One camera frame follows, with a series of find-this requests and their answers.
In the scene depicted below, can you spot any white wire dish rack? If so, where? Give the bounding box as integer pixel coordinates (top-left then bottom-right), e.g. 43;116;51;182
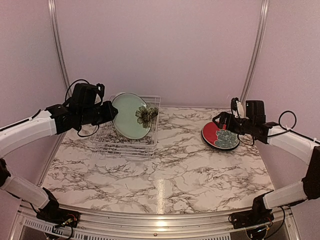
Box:
89;92;161;158

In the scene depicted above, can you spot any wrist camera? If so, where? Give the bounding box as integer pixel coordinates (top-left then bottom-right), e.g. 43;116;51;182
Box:
230;97;245;118
96;83;105;95

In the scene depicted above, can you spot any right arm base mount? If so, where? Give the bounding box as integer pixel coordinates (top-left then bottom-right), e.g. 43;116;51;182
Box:
228;209;275;240

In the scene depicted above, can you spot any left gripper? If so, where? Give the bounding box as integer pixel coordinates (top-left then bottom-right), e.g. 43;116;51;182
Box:
78;99;118;126

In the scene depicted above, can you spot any front aluminium rail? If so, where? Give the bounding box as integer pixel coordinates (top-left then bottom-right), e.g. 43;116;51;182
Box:
14;203;301;240

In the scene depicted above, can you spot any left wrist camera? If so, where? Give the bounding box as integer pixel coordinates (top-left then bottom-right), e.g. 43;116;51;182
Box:
96;83;105;95

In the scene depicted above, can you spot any aluminium frame post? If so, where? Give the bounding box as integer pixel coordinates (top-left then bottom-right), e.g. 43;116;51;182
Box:
47;0;70;90
240;0;270;103

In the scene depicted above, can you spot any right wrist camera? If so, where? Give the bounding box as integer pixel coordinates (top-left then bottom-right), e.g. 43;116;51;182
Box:
230;97;245;118

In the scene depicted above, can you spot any black striped plate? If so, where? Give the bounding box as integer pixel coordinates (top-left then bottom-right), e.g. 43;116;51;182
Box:
201;132;240;152

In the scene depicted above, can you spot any red floral plate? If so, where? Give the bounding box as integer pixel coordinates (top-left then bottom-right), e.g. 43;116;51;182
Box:
201;122;240;151

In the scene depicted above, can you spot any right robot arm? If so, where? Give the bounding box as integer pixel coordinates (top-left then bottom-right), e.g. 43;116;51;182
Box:
212;98;320;226

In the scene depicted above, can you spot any right aluminium frame post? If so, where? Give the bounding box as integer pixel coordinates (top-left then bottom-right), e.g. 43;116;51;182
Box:
240;0;270;103

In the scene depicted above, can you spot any left aluminium frame post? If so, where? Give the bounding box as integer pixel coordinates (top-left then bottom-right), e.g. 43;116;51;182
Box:
47;0;70;90

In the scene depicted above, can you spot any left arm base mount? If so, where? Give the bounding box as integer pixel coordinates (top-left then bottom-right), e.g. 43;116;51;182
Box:
36;207;80;240

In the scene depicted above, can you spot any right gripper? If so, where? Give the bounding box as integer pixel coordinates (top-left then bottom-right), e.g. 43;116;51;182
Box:
212;111;255;135

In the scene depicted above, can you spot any green floral plate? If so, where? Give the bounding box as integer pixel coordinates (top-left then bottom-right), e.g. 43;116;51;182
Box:
112;92;159;140

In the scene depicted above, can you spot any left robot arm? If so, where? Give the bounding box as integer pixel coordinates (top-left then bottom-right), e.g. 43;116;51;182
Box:
0;79;118;223

